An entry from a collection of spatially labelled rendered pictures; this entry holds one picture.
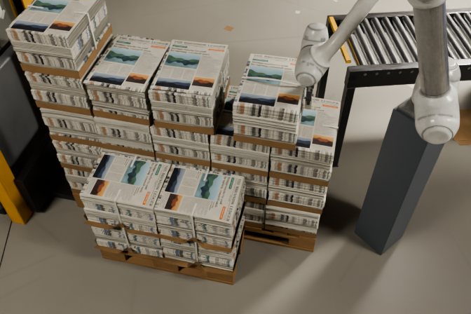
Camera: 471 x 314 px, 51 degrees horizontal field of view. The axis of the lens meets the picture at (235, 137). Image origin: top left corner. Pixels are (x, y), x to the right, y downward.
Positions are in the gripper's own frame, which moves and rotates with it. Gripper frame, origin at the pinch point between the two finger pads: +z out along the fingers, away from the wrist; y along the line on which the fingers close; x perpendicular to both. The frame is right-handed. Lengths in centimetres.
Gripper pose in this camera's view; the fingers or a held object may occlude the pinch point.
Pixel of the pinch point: (308, 102)
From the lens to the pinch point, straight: 228.4
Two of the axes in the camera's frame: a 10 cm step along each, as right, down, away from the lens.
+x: 9.8, 1.4, -1.7
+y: -2.2, 7.1, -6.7
